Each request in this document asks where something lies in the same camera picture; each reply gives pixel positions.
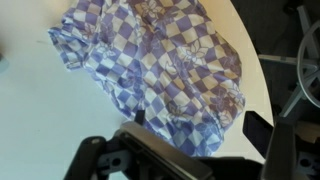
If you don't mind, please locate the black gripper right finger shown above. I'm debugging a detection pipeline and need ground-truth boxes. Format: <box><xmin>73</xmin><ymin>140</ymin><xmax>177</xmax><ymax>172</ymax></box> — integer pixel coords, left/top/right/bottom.
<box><xmin>242</xmin><ymin>110</ymin><xmax>298</xmax><ymax>180</ymax></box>

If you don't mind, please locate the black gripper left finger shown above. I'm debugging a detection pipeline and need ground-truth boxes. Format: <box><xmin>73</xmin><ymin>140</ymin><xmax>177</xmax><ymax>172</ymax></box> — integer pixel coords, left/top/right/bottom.
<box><xmin>63</xmin><ymin>121</ymin><xmax>215</xmax><ymax>180</ymax></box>

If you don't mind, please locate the purple checkered floral shirt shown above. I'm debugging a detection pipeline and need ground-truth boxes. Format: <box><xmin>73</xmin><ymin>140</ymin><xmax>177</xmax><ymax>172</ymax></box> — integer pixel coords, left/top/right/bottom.
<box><xmin>47</xmin><ymin>0</ymin><xmax>247</xmax><ymax>158</ymax></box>

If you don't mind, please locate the grey metal spoked wheel base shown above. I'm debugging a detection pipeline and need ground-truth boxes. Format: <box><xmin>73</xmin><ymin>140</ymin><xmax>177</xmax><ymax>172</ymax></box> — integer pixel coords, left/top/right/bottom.
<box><xmin>258</xmin><ymin>4</ymin><xmax>320</xmax><ymax>118</ymax></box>

